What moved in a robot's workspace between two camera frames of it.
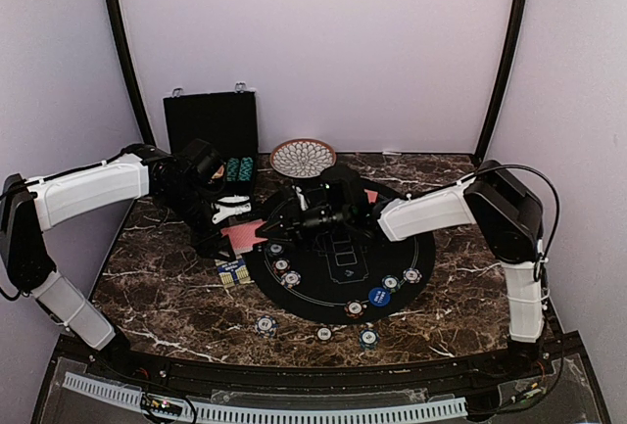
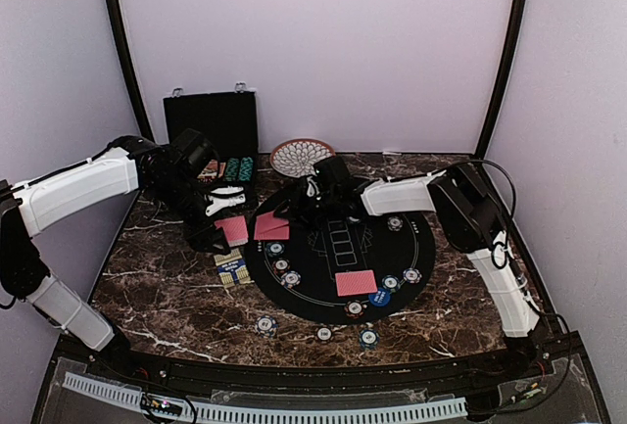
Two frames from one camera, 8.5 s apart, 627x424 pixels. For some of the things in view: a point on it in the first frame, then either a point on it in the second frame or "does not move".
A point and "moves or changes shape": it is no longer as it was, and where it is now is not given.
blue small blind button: x=379 y=296 does not move
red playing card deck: x=244 y=236 moves or changes shape
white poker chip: x=323 y=333 does not move
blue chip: x=391 y=282 does not move
